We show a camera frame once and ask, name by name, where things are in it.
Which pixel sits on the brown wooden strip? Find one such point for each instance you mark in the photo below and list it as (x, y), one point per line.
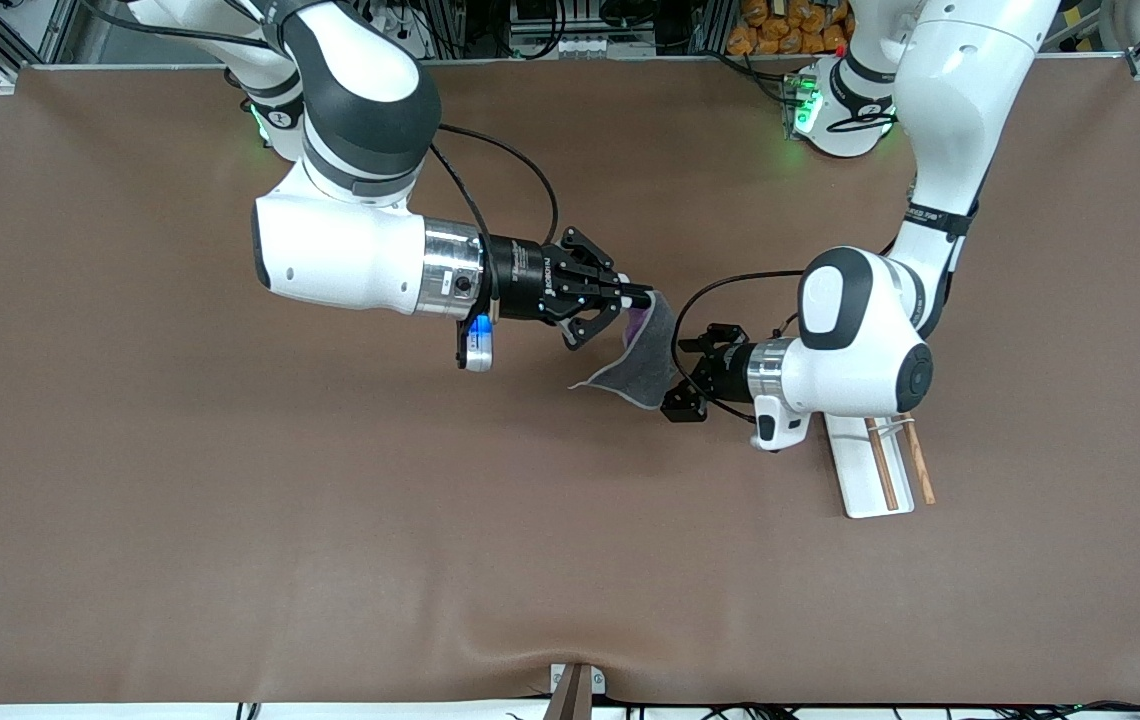
(570, 700)

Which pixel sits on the white power strip with plugs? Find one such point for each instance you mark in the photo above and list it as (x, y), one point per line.
(410, 40)

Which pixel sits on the grey microfibre towel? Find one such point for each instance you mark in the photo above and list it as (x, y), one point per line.
(645, 370)

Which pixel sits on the brown table mat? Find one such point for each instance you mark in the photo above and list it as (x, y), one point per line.
(330, 520)

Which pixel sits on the white metal bracket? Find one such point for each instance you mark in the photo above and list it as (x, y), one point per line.
(598, 682)

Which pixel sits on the orange bags pile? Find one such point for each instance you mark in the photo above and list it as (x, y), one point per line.
(790, 28)

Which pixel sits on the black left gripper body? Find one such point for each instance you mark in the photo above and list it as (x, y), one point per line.
(727, 371)

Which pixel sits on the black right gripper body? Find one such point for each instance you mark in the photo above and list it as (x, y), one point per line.
(522, 279)

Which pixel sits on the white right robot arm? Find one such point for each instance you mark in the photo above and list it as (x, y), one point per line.
(330, 240)

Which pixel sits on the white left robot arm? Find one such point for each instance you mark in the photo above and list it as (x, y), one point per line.
(860, 360)

